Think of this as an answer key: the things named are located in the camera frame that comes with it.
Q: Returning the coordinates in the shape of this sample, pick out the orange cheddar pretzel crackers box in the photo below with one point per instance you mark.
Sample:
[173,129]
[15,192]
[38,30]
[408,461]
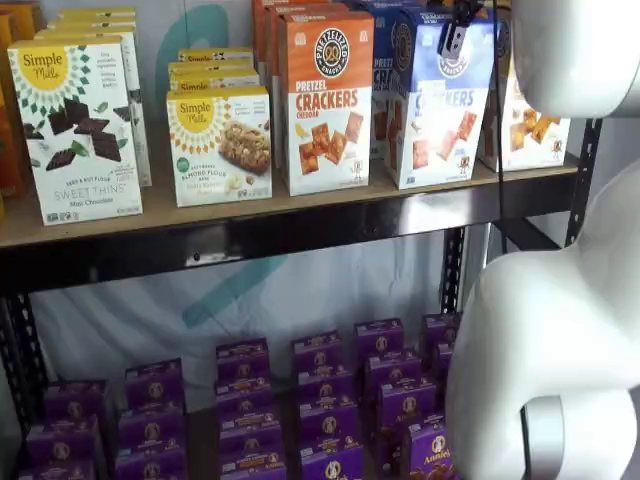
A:
[327,125]
[273,75]
[258,35]

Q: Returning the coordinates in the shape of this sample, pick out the purple Annie's snack boxes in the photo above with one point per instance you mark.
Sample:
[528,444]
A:
[201,450]

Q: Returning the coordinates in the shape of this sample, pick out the purple Annie's box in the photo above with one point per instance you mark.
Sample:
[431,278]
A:
[152,430]
[245,394]
[250,418]
[328,422]
[407,405]
[325,385]
[75,405]
[155,385]
[440,330]
[252,443]
[427,455]
[60,471]
[394,372]
[255,469]
[332,465]
[443,357]
[150,467]
[242,362]
[380,340]
[62,442]
[319,352]

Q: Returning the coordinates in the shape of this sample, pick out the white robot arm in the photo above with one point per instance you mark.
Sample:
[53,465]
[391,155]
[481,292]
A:
[550,350]

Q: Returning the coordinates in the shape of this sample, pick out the mint chocolate sweet thins box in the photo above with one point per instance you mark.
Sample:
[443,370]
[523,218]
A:
[75,150]
[95,13]
[136,65]
[90,24]

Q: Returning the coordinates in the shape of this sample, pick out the black metal shelf frame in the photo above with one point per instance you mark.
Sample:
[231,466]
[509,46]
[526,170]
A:
[300,240]

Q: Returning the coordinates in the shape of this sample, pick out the wooden shelf board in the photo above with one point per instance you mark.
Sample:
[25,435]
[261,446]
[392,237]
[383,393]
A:
[200,217]

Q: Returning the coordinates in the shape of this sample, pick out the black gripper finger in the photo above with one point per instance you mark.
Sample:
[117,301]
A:
[452,42]

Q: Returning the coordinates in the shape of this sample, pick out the yellow white pretzel crackers box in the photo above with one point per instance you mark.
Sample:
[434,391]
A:
[530,145]

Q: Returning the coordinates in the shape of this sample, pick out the white banner with teal logo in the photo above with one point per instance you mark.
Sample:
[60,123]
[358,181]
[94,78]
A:
[125,310]

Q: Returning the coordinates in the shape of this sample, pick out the blue white pretzel crackers box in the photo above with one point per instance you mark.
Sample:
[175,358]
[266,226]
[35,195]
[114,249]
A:
[445,140]
[387,50]

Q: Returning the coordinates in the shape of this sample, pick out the almond flour bars box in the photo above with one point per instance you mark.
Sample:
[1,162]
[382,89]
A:
[210,66]
[215,55]
[215,81]
[220,150]

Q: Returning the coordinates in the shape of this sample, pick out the plain orange snack box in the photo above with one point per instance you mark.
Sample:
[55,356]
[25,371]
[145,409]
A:
[10,125]
[27,20]

